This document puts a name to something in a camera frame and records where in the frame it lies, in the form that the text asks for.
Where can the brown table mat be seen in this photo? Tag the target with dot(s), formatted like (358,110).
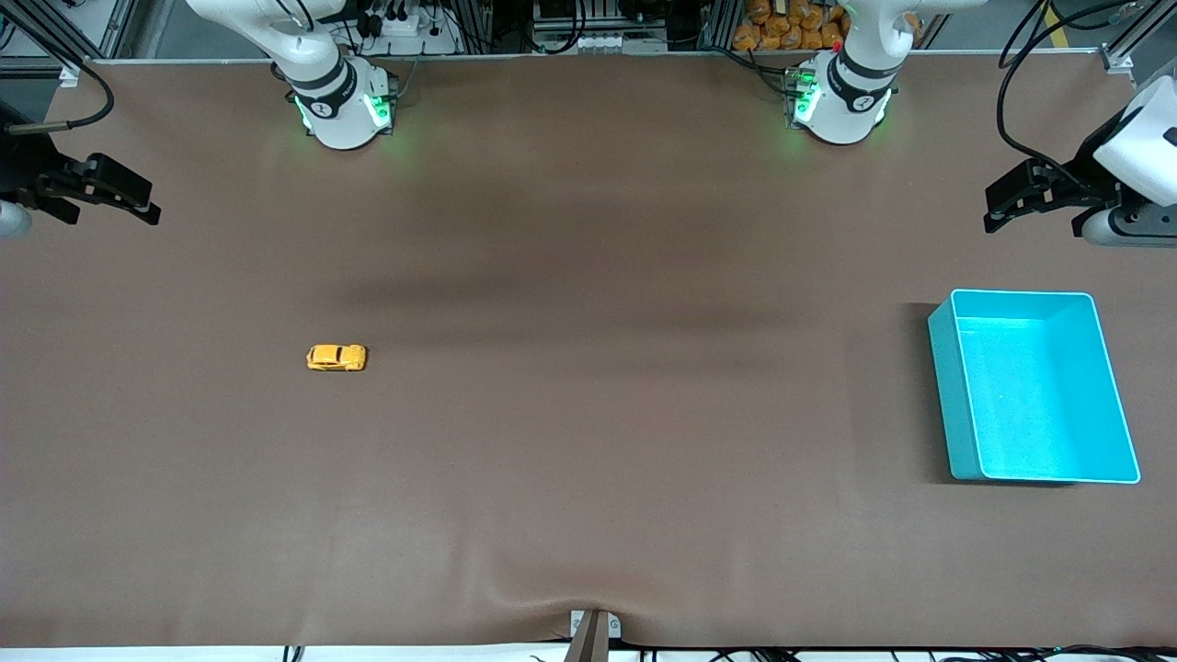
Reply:
(588,460)

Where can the yellow beetle toy car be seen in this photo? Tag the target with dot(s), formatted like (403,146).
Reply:
(336,358)

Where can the metal table clamp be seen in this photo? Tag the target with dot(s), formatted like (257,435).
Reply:
(593,634)

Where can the white power strip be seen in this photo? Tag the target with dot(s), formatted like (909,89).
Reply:
(405,23)

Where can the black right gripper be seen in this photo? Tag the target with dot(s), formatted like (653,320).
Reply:
(29,172)

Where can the white terminal block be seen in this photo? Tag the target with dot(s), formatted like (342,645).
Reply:
(602,42)

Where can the orange packaged goods pile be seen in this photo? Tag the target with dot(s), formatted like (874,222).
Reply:
(791,26)

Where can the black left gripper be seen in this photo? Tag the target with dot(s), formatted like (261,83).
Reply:
(1089,171)

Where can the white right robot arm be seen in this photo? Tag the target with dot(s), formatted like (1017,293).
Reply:
(340,110)

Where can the turquoise plastic bin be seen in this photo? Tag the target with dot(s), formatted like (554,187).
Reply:
(1048,405)

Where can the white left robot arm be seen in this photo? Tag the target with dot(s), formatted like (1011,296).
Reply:
(841,110)

